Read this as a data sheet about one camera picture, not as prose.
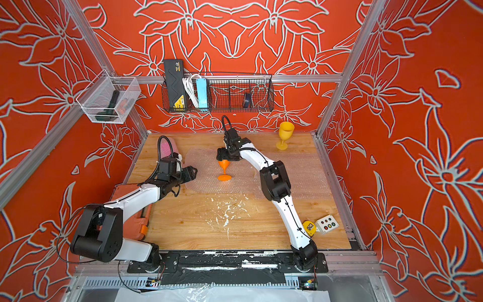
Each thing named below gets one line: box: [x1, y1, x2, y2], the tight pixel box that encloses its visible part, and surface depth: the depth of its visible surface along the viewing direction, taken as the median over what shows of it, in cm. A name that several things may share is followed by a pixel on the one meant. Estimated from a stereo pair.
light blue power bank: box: [196, 78, 208, 112], surface depth 91 cm
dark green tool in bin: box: [94, 89, 120, 122], surface depth 83 cm
